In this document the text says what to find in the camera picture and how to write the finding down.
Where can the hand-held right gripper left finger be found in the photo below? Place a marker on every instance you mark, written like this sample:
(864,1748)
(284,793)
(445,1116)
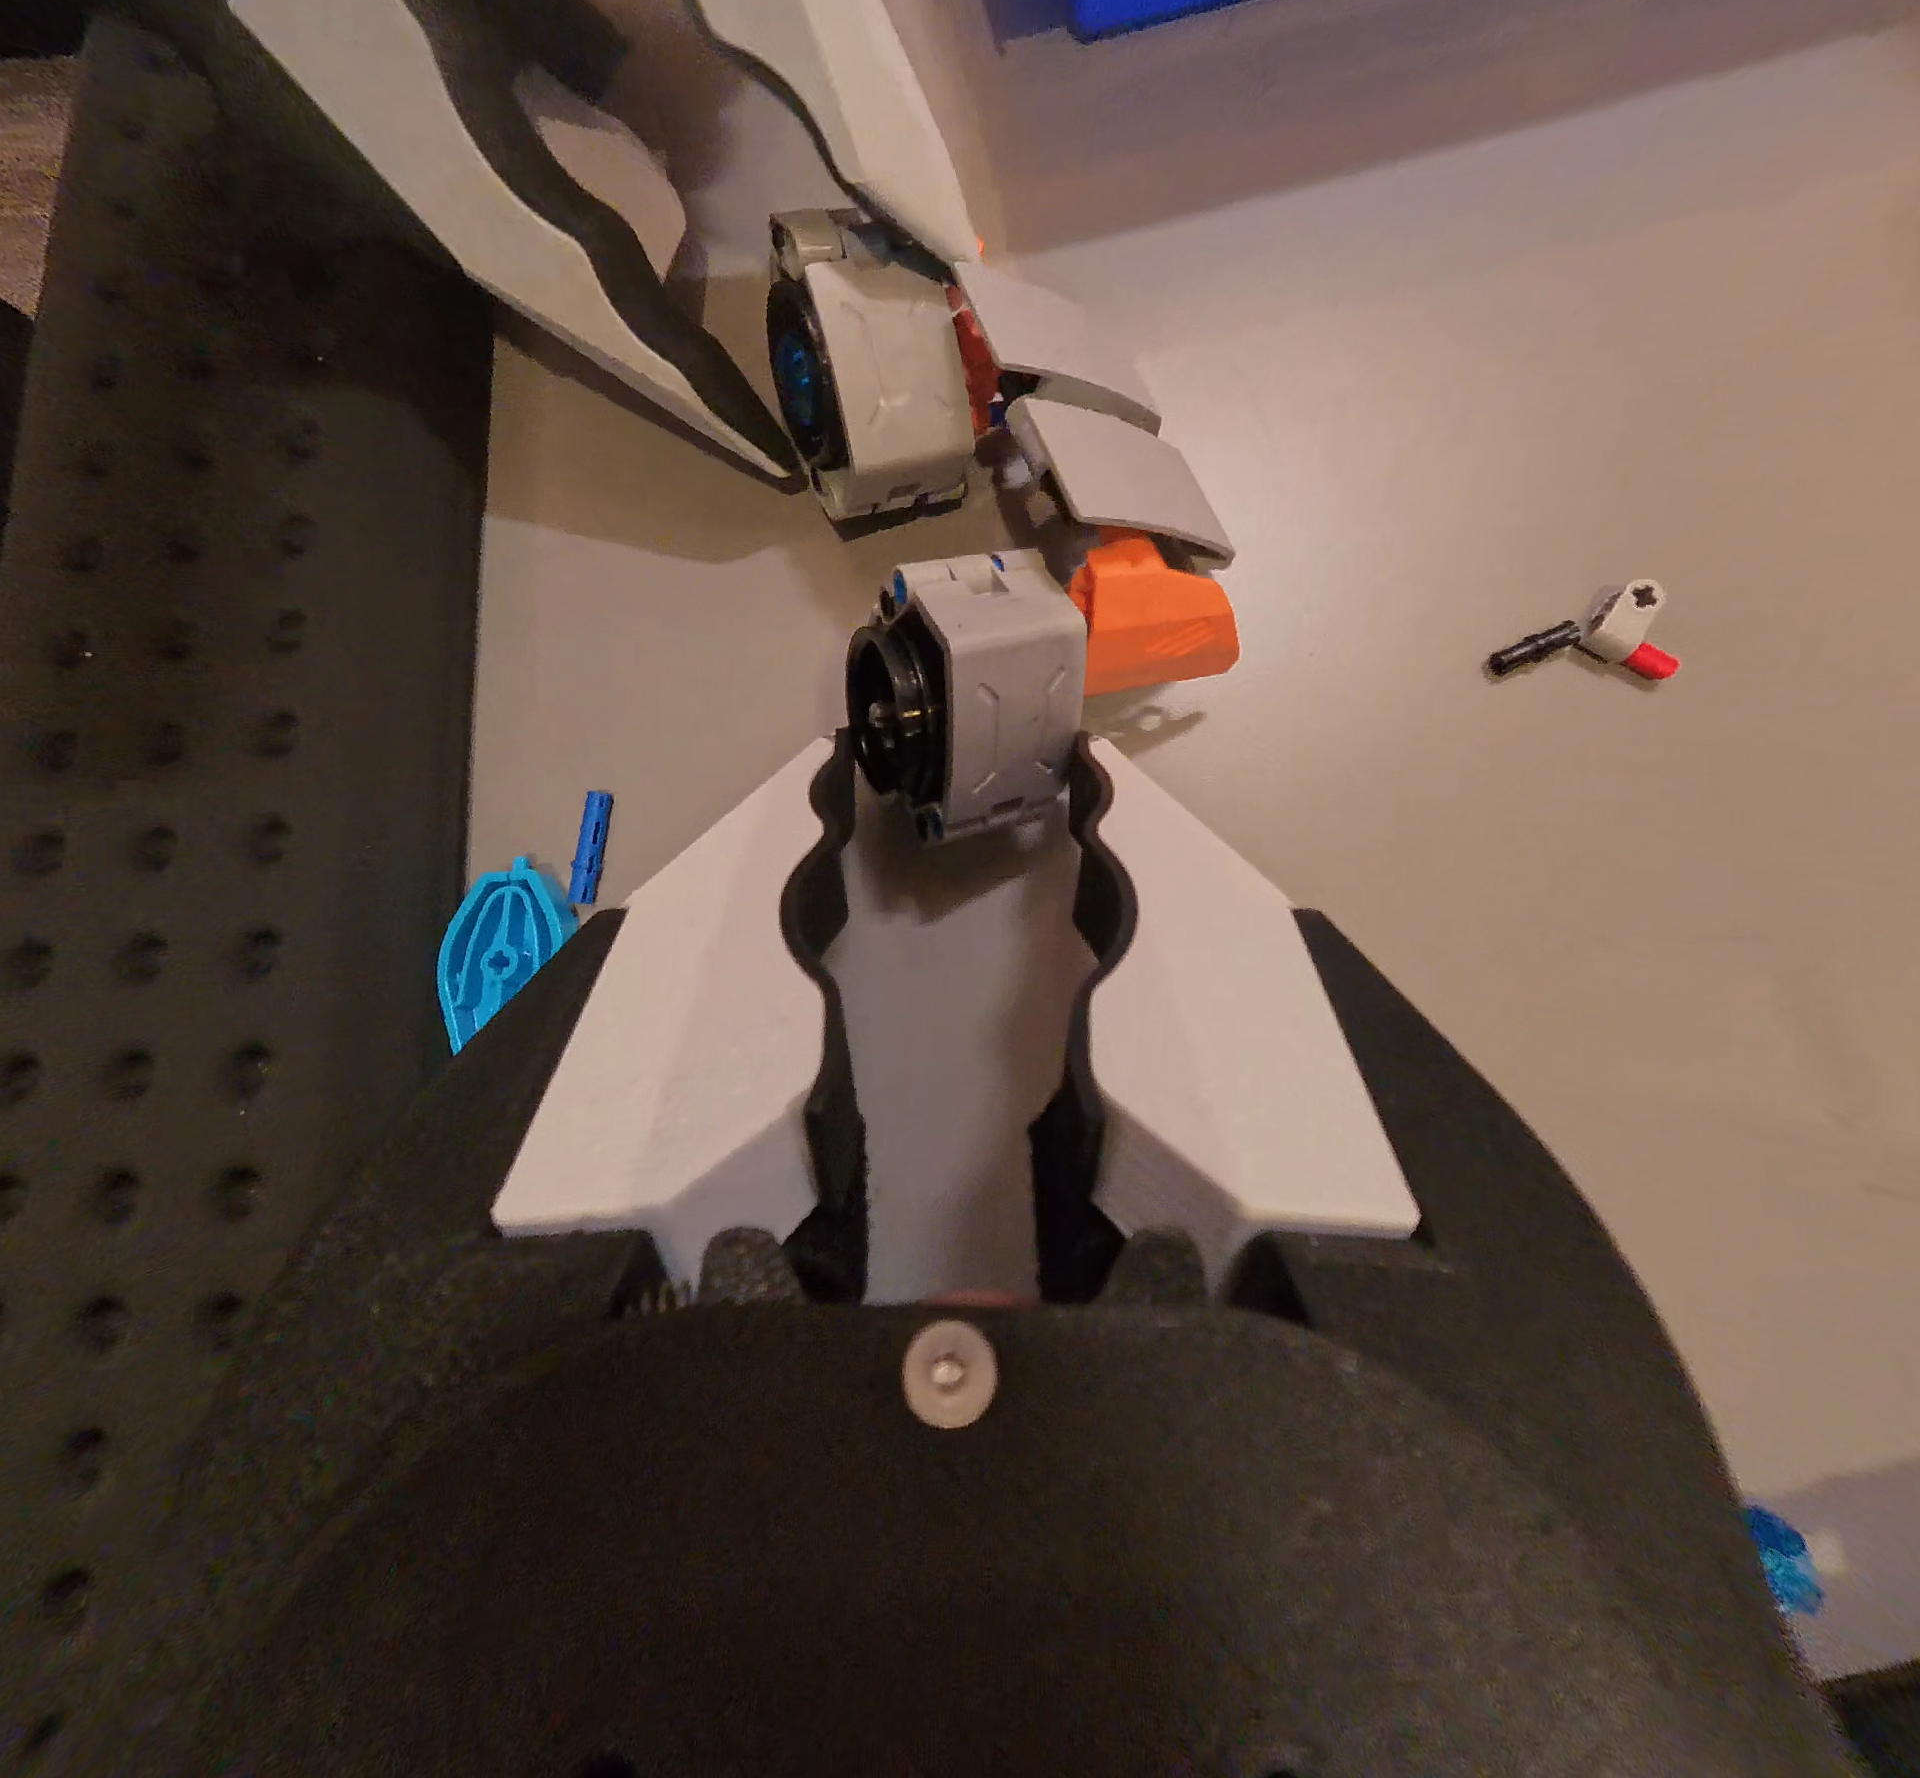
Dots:
(675,1057)

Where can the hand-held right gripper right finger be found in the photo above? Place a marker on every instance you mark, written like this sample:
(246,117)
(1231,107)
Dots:
(1245,1057)

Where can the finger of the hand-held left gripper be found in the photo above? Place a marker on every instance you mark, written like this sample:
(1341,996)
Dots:
(391,113)
(855,54)

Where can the grey orange twin-motor toy assembly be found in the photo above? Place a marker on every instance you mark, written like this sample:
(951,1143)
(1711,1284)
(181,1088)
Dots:
(887,367)

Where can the light blue brick separator tool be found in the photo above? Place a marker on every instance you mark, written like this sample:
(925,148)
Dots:
(495,962)

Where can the blue toy pin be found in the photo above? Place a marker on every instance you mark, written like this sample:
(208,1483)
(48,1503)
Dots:
(590,848)

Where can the grey red pin connector piece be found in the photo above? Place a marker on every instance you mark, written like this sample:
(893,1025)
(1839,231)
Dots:
(1619,616)

